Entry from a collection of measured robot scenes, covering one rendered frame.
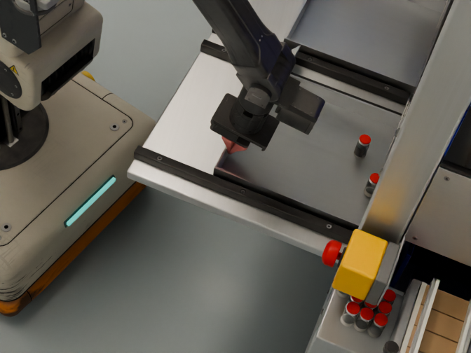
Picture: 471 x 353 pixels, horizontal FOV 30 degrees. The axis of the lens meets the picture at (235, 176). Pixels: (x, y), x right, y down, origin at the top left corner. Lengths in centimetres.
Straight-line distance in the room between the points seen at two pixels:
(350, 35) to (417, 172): 62
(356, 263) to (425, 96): 30
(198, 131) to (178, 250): 92
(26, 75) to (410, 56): 76
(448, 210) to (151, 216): 138
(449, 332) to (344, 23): 70
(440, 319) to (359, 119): 43
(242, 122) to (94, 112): 100
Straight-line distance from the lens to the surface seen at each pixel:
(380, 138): 160
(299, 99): 133
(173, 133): 154
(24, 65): 176
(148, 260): 241
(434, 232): 128
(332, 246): 129
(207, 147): 153
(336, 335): 137
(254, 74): 125
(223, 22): 118
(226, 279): 239
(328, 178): 152
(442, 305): 139
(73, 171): 223
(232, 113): 141
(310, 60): 167
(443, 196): 122
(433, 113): 110
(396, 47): 176
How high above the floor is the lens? 210
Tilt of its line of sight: 55 degrees down
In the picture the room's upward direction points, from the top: 10 degrees clockwise
